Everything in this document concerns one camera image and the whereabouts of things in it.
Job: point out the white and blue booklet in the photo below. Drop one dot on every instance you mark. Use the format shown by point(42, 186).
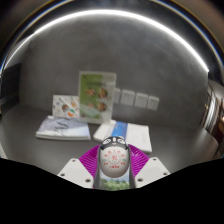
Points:
point(133, 133)

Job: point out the large grey wave-print book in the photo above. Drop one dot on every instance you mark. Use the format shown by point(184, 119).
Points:
point(63, 128)

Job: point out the green food poster stand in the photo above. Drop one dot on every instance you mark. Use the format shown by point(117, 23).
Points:
point(96, 96)

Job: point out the white sticker card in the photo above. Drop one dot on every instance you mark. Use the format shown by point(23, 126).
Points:
point(65, 107)

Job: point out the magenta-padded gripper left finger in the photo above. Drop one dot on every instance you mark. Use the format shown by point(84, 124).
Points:
point(87, 163)

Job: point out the white wall socket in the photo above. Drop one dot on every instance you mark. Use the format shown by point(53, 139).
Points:
point(141, 100)
point(153, 102)
point(127, 97)

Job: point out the white printed computer mouse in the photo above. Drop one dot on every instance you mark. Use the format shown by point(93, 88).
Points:
point(114, 158)

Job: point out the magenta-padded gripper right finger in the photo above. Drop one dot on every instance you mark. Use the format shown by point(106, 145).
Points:
point(139, 161)

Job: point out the black flat panel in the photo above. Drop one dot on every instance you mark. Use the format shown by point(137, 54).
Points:
point(9, 88)

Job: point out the round landscape print mouse pad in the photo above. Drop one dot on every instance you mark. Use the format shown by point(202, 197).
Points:
point(115, 184)

